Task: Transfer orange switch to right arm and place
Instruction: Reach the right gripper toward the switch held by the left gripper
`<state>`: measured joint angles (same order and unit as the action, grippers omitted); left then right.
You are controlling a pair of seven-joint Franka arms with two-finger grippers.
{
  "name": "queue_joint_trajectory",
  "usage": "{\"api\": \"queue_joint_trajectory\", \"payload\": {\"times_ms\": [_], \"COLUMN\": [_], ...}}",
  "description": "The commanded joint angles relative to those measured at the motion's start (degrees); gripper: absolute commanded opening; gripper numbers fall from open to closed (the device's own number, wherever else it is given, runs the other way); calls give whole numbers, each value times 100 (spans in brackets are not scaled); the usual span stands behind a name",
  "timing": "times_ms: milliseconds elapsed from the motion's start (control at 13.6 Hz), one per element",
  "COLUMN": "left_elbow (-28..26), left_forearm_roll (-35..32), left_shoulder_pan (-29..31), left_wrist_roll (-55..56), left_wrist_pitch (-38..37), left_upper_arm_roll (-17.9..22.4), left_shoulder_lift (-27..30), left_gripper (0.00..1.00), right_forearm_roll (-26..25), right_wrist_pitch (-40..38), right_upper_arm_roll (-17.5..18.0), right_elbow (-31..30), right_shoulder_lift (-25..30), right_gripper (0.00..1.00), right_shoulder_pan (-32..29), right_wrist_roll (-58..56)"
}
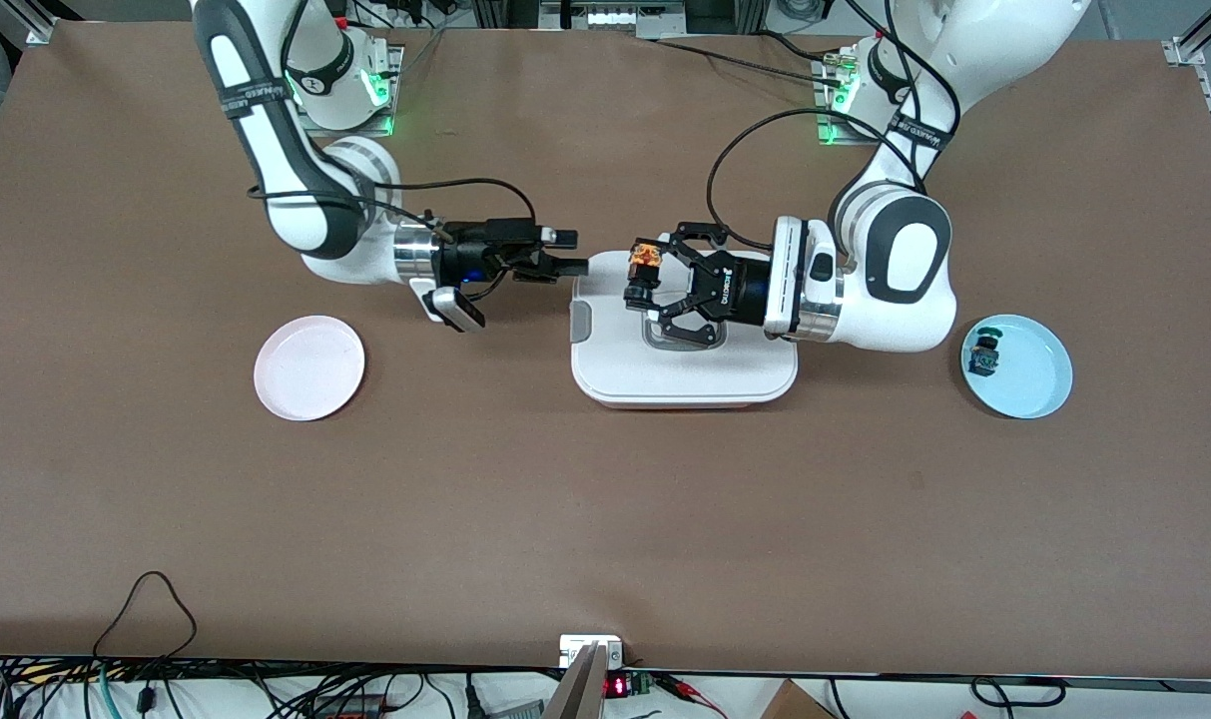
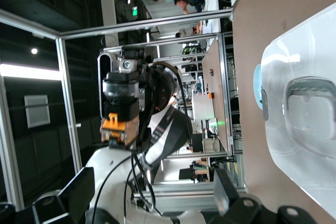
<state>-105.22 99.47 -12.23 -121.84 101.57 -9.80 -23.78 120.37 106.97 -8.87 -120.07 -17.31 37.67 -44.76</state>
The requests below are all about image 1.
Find orange push-button switch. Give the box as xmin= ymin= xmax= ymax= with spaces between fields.
xmin=622 ymin=240 xmax=666 ymax=309

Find white lidded lunch box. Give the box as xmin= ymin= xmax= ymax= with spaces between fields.
xmin=569 ymin=250 xmax=799 ymax=410

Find pink round plate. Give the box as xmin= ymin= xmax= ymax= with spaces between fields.
xmin=254 ymin=315 xmax=366 ymax=422

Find light blue round plate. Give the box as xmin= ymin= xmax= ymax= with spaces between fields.
xmin=960 ymin=314 xmax=1073 ymax=420

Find small white device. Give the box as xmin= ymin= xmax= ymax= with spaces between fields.
xmin=559 ymin=635 xmax=624 ymax=668

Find red clip leads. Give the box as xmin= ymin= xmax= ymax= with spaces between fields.
xmin=655 ymin=674 xmax=728 ymax=718

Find grey metal bar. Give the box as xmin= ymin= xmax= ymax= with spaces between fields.
xmin=545 ymin=644 xmax=608 ymax=719

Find brown cardboard box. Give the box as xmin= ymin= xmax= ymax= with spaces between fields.
xmin=760 ymin=679 xmax=836 ymax=719

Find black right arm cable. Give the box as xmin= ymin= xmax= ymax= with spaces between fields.
xmin=246 ymin=178 xmax=538 ymax=241

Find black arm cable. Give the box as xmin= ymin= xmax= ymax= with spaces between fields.
xmin=705 ymin=0 xmax=963 ymax=251
xmin=246 ymin=178 xmax=538 ymax=241

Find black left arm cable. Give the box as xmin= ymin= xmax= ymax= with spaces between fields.
xmin=705 ymin=0 xmax=963 ymax=251

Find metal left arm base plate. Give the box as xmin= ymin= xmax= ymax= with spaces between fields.
xmin=815 ymin=50 xmax=923 ymax=148

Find black cable on table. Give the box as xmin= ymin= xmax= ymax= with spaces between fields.
xmin=645 ymin=30 xmax=846 ymax=86

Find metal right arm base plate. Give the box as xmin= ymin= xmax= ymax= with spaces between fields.
xmin=291 ymin=45 xmax=404 ymax=138

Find aluminium frame with white label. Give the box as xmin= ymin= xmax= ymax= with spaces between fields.
xmin=538 ymin=0 xmax=688 ymax=41

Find green push-button switch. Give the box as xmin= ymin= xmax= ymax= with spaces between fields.
xmin=967 ymin=326 xmax=1005 ymax=378

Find thin black cable loop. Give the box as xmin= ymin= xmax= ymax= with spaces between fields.
xmin=91 ymin=571 xmax=199 ymax=660

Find aluminium profile rail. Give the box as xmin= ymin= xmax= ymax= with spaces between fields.
xmin=4 ymin=0 xmax=59 ymax=46
xmin=1162 ymin=0 xmax=1211 ymax=206

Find black cable tangle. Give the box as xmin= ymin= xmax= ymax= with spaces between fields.
xmin=0 ymin=654 xmax=566 ymax=719

